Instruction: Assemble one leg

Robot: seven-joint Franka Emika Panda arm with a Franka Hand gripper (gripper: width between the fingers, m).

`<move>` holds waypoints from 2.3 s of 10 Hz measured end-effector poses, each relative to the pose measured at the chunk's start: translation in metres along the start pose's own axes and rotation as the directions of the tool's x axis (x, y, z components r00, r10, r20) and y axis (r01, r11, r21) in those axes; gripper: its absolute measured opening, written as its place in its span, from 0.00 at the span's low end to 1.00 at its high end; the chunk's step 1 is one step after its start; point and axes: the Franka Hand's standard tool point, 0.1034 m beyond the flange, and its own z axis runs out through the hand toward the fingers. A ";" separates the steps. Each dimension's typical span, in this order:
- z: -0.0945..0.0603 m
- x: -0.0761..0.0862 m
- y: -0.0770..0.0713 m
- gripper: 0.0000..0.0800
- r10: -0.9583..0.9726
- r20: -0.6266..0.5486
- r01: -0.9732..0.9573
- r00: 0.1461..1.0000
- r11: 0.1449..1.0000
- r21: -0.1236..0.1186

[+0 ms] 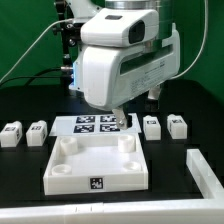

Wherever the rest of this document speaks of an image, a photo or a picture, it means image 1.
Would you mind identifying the black cable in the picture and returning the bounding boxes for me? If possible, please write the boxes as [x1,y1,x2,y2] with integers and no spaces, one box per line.
[0,66,73,89]

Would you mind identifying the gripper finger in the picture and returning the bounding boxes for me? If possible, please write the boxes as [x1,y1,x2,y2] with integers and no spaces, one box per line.
[148,86,161,100]
[112,107,128,130]

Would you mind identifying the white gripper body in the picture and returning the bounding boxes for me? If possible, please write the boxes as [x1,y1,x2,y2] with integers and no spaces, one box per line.
[82,24,180,111]

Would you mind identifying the white obstacle fence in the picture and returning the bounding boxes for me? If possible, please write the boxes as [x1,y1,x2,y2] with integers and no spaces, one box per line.
[0,149,224,224]

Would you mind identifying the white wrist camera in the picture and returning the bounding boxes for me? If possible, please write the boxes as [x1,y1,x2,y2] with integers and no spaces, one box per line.
[81,8,159,47]

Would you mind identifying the white cable right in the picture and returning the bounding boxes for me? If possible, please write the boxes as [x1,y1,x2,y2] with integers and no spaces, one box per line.
[171,0,210,81]

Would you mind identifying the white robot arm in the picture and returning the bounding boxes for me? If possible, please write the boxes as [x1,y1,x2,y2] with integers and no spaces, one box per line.
[65,0,180,129]

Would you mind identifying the grey cable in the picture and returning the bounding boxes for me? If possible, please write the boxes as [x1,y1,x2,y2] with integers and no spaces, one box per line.
[0,18,74,84]

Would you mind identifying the white sheet with markers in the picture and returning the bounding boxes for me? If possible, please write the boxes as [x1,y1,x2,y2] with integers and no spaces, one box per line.
[50,113,141,136]

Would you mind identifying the white square table top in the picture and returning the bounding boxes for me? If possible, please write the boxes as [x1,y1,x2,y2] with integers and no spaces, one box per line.
[43,133,148,195]

